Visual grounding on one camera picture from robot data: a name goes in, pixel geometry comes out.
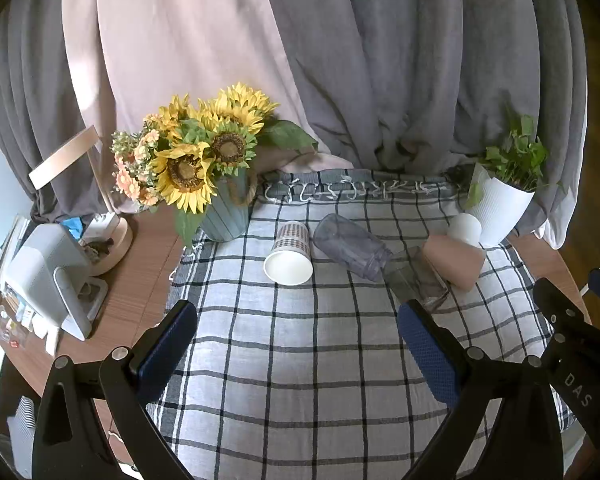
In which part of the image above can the clear plastic box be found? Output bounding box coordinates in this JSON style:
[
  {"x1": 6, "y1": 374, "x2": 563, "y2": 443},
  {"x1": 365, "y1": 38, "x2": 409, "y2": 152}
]
[{"x1": 0, "y1": 285, "x2": 33, "y2": 353}]

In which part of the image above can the white standing device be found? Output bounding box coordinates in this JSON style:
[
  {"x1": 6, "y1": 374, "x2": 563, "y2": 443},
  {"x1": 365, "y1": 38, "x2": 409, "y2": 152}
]
[{"x1": 4, "y1": 223, "x2": 110, "y2": 342}]

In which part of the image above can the green leafy plant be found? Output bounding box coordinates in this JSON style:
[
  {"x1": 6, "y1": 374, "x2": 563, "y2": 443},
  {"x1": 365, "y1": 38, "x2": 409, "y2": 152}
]
[{"x1": 462, "y1": 114, "x2": 566, "y2": 211}]

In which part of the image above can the pink curtain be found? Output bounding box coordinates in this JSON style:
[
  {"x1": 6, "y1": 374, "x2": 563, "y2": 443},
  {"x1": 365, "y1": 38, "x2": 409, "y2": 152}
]
[{"x1": 61, "y1": 0, "x2": 356, "y2": 215}]

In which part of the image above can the white desk lamp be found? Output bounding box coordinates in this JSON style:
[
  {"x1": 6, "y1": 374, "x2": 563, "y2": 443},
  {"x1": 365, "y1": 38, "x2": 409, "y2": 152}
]
[{"x1": 28, "y1": 126, "x2": 135, "y2": 277}]

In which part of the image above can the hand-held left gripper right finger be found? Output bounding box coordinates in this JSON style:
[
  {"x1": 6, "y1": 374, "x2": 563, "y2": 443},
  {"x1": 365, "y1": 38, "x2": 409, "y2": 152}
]
[{"x1": 397, "y1": 300, "x2": 564, "y2": 480}]

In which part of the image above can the clear glass cup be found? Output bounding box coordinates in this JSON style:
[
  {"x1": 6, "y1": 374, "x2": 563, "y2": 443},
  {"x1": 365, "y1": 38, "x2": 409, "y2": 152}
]
[{"x1": 382, "y1": 246, "x2": 451, "y2": 315}]

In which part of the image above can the translucent grey plastic cup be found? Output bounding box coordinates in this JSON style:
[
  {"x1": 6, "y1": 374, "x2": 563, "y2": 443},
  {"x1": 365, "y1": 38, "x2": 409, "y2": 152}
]
[{"x1": 312, "y1": 213, "x2": 394, "y2": 282}]

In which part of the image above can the white plant pot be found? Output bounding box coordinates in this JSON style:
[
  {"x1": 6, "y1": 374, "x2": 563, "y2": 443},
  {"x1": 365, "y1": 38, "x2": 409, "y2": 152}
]
[{"x1": 466, "y1": 162, "x2": 536, "y2": 249}]

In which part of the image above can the sunflower bouquet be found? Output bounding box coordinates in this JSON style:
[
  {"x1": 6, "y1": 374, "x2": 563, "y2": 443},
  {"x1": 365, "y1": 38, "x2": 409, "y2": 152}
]
[{"x1": 110, "y1": 81, "x2": 320, "y2": 248}]

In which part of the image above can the grey curtain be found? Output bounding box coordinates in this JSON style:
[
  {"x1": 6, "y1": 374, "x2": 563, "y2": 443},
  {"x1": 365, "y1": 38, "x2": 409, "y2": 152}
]
[{"x1": 0, "y1": 0, "x2": 589, "y2": 251}]

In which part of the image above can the white ribbed appliance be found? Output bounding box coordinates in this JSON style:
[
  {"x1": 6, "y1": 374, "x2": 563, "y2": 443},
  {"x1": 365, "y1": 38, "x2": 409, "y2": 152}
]
[{"x1": 6, "y1": 395, "x2": 37, "y2": 479}]

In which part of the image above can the black white checked cloth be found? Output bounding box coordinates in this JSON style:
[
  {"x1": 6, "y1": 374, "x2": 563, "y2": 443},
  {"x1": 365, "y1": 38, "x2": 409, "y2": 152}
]
[{"x1": 145, "y1": 170, "x2": 577, "y2": 480}]

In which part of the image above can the pink cup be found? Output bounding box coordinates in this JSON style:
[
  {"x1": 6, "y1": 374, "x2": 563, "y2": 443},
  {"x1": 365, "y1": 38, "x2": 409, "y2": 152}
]
[{"x1": 424, "y1": 233, "x2": 487, "y2": 292}]

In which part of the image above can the blue ribbed vase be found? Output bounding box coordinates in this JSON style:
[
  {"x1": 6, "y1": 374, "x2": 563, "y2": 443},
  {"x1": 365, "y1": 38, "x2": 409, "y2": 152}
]
[{"x1": 197, "y1": 167, "x2": 259, "y2": 243}]

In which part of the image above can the small white cup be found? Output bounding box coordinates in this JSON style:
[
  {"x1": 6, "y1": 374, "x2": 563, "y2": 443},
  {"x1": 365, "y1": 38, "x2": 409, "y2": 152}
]
[{"x1": 447, "y1": 213, "x2": 483, "y2": 249}]

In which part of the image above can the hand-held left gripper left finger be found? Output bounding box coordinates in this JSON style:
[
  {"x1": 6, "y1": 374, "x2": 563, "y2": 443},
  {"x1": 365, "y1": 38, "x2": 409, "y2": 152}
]
[{"x1": 31, "y1": 300, "x2": 198, "y2": 480}]

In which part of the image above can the white dotted paper cup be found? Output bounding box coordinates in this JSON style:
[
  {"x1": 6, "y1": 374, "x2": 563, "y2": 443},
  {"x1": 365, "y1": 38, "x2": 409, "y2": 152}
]
[{"x1": 263, "y1": 220, "x2": 314, "y2": 287}]

